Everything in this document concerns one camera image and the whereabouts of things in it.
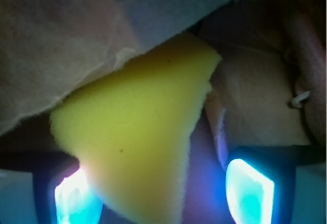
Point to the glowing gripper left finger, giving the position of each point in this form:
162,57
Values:
63,195

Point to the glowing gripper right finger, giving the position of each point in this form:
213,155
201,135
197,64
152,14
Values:
260,184

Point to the yellow green sponge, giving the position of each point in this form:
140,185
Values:
131,129

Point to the brown paper bag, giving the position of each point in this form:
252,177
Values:
50,48

